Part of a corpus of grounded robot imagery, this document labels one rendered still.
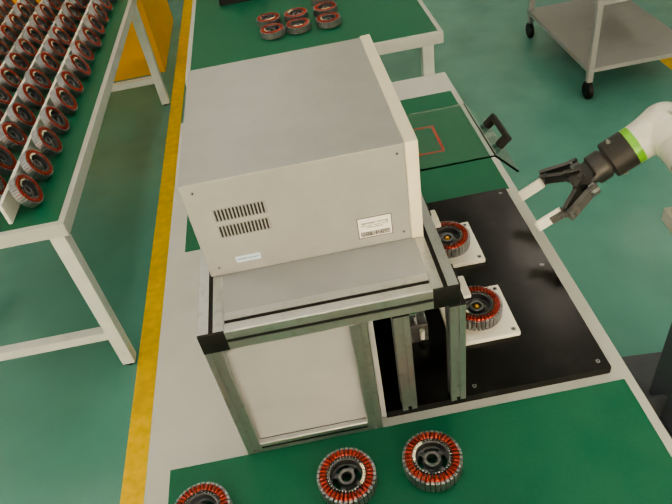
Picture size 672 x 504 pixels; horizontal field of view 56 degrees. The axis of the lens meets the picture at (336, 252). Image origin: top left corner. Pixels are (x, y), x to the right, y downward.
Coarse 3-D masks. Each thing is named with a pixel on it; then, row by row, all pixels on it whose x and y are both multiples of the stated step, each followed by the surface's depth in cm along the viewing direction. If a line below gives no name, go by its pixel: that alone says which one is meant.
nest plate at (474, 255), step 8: (464, 224) 165; (472, 232) 162; (472, 240) 160; (472, 248) 158; (480, 248) 157; (464, 256) 156; (472, 256) 155; (480, 256) 155; (456, 264) 154; (464, 264) 155
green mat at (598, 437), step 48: (624, 384) 127; (384, 432) 126; (480, 432) 123; (528, 432) 122; (576, 432) 120; (624, 432) 119; (192, 480) 124; (240, 480) 123; (288, 480) 121; (336, 480) 120; (384, 480) 118; (480, 480) 116; (528, 480) 115; (576, 480) 113; (624, 480) 112
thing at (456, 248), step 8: (448, 224) 160; (456, 224) 159; (440, 232) 160; (448, 232) 161; (456, 232) 159; (464, 232) 157; (448, 240) 157; (456, 240) 158; (464, 240) 155; (448, 248) 154; (456, 248) 153; (464, 248) 155; (448, 256) 155; (456, 256) 155
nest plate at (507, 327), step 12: (492, 288) 147; (504, 300) 143; (444, 312) 143; (504, 312) 141; (504, 324) 138; (516, 324) 138; (468, 336) 137; (480, 336) 137; (492, 336) 136; (504, 336) 136
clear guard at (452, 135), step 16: (432, 112) 154; (448, 112) 153; (464, 112) 152; (416, 128) 150; (432, 128) 149; (448, 128) 148; (464, 128) 147; (480, 128) 147; (432, 144) 144; (448, 144) 143; (464, 144) 142; (480, 144) 141; (432, 160) 139; (448, 160) 138; (464, 160) 137; (512, 160) 144
